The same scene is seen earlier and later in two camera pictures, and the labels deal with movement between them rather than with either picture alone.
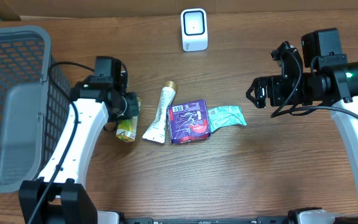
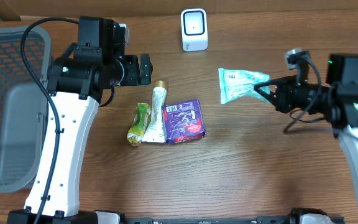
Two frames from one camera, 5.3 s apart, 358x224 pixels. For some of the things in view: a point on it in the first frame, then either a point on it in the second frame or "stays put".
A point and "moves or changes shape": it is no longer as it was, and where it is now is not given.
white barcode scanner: (194, 27) stays put
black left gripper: (132, 106) -> (145, 69)
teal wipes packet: (219, 117) -> (234, 83)
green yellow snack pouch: (127, 127) -> (142, 120)
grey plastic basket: (23, 103) stays put
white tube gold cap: (158, 132) moves or changes shape
